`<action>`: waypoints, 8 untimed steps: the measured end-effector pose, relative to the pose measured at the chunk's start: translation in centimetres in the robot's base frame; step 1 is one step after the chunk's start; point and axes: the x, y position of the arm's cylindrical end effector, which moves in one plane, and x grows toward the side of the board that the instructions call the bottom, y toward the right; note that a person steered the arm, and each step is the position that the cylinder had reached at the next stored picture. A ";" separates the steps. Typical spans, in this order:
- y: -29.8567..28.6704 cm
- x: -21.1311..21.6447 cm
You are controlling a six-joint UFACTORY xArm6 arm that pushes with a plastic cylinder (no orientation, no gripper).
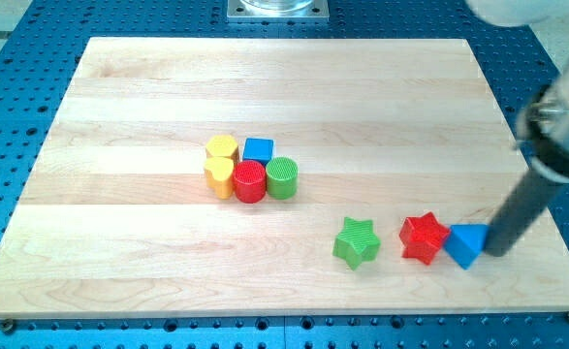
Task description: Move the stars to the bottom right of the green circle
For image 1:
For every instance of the blue triangle block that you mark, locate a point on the blue triangle block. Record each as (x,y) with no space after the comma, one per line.
(465,243)

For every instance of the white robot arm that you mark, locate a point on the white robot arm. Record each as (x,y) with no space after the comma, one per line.
(545,122)

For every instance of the green cylinder block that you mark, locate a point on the green cylinder block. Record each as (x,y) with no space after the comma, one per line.
(282,178)

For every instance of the red cylinder block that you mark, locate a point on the red cylinder block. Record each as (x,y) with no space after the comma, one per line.
(250,181)

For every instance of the blue cube block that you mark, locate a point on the blue cube block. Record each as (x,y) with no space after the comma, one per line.
(259,150)

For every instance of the yellow heart block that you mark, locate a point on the yellow heart block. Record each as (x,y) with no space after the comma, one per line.
(219,176)

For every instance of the yellow hexagon block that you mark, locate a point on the yellow hexagon block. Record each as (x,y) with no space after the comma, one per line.
(224,146)

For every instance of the green star block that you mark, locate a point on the green star block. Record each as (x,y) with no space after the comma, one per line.
(356,243)

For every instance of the light wooden board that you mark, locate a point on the light wooden board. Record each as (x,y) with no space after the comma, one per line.
(116,219)

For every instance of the red star block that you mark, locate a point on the red star block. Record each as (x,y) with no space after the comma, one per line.
(422,237)

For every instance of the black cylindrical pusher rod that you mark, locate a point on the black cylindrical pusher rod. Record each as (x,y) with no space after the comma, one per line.
(523,206)

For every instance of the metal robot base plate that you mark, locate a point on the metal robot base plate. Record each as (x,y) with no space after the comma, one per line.
(277,10)

